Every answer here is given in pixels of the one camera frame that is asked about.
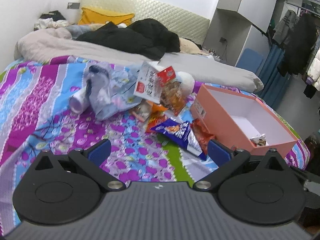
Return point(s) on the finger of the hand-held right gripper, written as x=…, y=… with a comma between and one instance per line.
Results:
x=296, y=171

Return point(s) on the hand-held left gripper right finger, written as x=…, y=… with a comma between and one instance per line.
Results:
x=217, y=152

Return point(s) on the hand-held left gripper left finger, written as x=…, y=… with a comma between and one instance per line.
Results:
x=101, y=150

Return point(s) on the red crinkled snack packet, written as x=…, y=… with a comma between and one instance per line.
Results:
x=202, y=135

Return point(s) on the pink cardboard box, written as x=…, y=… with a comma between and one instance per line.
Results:
x=225, y=120

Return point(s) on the blue snack packet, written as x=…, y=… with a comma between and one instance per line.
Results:
x=180, y=132

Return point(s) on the small clear snack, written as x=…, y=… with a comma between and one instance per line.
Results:
x=258, y=141

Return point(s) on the small white pink snack packet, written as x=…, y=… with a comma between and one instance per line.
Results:
x=142, y=111

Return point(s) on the orange red snack packet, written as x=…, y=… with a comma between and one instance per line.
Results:
x=156, y=123

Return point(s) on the white tube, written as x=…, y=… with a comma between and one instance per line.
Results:
x=78, y=101

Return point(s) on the light blue floral plastic bag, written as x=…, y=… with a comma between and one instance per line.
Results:
x=112, y=97

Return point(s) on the clear snack bag red header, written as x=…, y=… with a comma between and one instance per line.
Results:
x=172, y=92

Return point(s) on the white round plush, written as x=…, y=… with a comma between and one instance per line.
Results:
x=187, y=82

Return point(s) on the white snack bag red label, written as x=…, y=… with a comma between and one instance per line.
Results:
x=147, y=85

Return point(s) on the grey duvet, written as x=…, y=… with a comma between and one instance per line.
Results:
x=200, y=72

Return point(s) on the colourful floral bed sheet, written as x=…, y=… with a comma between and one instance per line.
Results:
x=37, y=92

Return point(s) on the blue curtain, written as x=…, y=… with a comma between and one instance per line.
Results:
x=272, y=75

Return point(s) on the blue padded board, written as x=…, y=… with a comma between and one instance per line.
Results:
x=250, y=61

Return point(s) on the white puffer jacket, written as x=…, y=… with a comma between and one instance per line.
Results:
x=315, y=70

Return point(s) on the beige pillow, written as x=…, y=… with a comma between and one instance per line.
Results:
x=187, y=45

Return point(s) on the black jacket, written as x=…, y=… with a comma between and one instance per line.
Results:
x=130, y=37

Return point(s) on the light blue cloth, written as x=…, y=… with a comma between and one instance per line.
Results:
x=80, y=30

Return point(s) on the hanging black coat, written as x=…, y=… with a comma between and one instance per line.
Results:
x=300, y=45

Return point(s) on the yellow pillow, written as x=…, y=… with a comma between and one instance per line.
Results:
x=100, y=16

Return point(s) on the pile of clothes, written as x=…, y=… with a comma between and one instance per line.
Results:
x=50, y=21

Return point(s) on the hanging grey jacket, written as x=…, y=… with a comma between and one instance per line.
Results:
x=285, y=27

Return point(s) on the cream padded headboard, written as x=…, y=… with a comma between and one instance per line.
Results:
x=175, y=15

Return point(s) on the grey wardrobe cabinet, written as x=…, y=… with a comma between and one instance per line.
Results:
x=257, y=2

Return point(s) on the black wall socket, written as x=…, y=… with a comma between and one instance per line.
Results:
x=222, y=39

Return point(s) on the grey wall switch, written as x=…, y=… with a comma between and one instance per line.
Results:
x=73, y=5

